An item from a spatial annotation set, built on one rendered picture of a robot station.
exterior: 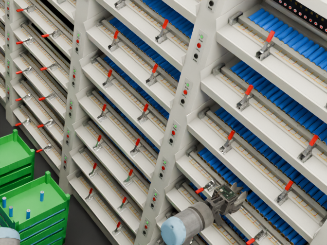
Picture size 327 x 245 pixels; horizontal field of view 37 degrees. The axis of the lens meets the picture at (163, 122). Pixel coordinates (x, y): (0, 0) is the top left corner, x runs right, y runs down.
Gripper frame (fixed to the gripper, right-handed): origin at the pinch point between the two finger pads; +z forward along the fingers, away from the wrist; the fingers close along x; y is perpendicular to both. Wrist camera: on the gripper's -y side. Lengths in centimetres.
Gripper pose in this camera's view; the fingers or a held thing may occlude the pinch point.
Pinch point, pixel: (242, 192)
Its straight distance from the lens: 182.2
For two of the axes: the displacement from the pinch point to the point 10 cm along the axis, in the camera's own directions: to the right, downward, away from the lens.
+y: 1.7, -7.4, -6.5
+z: 7.6, -3.3, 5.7
